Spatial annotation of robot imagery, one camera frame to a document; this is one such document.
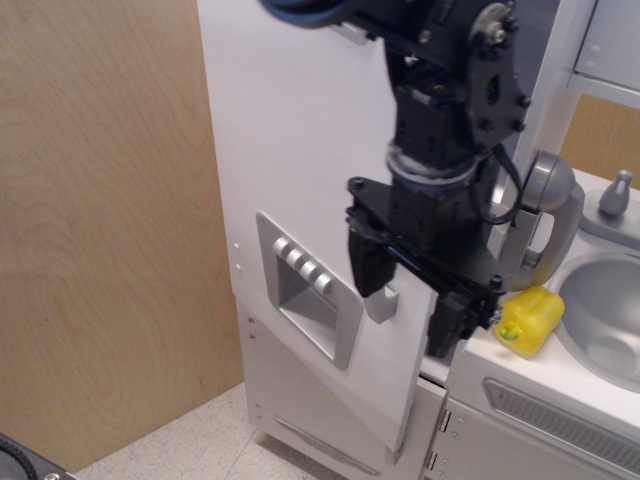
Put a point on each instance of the silver lower door handle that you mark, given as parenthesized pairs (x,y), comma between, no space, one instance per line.
(393,456)

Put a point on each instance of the white lower freezer door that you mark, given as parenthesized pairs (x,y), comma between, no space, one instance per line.
(287,401)

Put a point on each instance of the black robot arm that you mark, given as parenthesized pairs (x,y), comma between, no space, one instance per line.
(451,70)

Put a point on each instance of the grey toy wall phone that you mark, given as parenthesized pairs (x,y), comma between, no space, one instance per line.
(538,239)

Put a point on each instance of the black equipment corner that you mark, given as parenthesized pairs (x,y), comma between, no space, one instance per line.
(20,463)

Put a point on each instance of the white toy kitchen cabinet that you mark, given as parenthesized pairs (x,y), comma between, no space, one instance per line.
(588,51)

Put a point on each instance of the silver toy sink basin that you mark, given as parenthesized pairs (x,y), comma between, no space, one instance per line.
(600,323)

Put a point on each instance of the grey top door badge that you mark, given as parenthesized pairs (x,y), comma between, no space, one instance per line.
(352,33)

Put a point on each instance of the grey ice dispenser panel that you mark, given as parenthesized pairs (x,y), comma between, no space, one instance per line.
(324,309)

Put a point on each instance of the grey oven vent panel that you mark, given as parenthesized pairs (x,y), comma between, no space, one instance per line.
(563,425)

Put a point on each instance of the white toy fridge door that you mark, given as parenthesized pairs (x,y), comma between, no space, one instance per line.
(296,113)

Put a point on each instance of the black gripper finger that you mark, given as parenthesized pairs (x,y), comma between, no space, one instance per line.
(455,318)
(373,266)

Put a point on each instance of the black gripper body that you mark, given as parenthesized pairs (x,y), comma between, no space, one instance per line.
(440,237)

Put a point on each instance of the grey toy faucet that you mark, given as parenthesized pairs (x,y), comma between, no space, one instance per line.
(611,213)

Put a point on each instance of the yellow toy bell pepper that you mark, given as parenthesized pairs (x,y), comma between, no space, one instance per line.
(528,319)

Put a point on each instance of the silver fridge door handle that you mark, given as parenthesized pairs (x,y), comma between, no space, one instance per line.
(382,305)

